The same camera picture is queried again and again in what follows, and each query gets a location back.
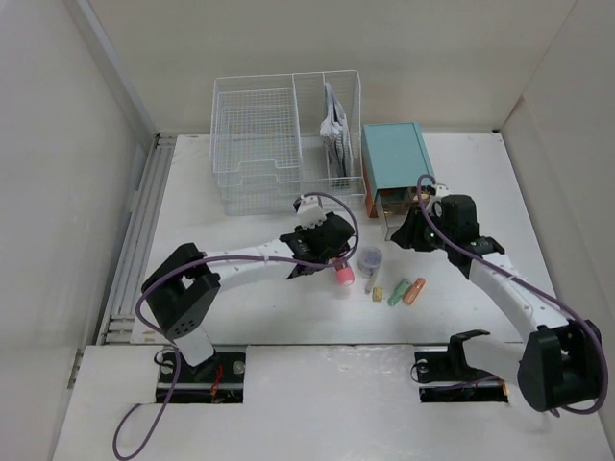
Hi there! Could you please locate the grey small eraser stick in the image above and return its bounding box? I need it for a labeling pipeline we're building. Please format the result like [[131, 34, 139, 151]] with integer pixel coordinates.
[[365, 272, 379, 294]]

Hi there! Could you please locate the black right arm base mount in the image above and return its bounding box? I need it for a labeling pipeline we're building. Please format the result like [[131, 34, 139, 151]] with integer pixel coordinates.
[[410, 329, 508, 403]]

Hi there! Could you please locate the clear jar of clips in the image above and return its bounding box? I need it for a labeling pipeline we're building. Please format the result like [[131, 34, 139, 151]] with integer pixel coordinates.
[[357, 246, 383, 276]]

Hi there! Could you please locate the green highlighter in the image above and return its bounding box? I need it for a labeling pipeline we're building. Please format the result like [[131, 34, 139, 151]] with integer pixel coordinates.
[[387, 279, 412, 307]]

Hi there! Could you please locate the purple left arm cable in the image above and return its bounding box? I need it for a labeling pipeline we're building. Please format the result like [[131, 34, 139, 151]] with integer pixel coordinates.
[[112, 191, 359, 460]]

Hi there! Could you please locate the pink marker tube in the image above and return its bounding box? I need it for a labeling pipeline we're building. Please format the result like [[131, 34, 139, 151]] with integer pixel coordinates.
[[333, 259, 356, 287]]

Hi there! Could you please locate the grey setup guide booklet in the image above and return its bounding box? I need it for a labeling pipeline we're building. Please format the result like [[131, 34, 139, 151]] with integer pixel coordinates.
[[320, 83, 354, 178]]

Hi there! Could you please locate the white wire mesh organizer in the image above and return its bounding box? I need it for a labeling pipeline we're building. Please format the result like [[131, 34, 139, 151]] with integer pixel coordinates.
[[209, 70, 366, 216]]

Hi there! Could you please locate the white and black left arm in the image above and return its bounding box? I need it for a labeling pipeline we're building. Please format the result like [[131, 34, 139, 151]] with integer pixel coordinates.
[[137, 212, 357, 381]]

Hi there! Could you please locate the teal mini drawer cabinet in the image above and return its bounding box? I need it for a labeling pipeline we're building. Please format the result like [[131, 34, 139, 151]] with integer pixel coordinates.
[[361, 122, 435, 219]]

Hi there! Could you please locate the aluminium rail frame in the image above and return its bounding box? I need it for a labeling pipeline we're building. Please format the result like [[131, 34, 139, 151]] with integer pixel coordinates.
[[93, 133, 177, 346]]

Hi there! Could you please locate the orange highlighter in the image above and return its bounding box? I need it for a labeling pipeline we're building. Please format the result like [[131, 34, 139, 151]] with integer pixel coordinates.
[[403, 278, 426, 305]]

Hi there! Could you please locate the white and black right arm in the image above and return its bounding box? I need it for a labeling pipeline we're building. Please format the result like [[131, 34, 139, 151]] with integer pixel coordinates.
[[392, 190, 608, 415]]

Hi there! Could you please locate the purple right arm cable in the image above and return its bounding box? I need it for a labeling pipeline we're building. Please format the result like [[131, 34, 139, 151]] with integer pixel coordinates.
[[415, 173, 604, 418]]

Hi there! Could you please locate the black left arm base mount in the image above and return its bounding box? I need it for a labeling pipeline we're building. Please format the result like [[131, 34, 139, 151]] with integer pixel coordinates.
[[154, 348, 246, 404]]

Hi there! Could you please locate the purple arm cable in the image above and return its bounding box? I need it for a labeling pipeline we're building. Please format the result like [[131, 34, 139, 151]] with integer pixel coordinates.
[[415, 173, 604, 418], [112, 191, 359, 460]]

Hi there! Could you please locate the clear drawer with gold knob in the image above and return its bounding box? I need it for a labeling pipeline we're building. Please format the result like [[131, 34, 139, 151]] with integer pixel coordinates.
[[375, 186, 418, 241]]

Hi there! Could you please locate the yellow small clip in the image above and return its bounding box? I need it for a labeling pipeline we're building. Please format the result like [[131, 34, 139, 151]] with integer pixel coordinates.
[[372, 286, 383, 303]]

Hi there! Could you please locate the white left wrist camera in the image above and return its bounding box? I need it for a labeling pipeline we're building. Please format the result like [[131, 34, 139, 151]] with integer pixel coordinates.
[[293, 196, 326, 230]]

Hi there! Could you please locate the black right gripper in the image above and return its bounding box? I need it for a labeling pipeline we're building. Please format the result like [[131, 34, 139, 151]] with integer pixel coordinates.
[[391, 206, 454, 252]]

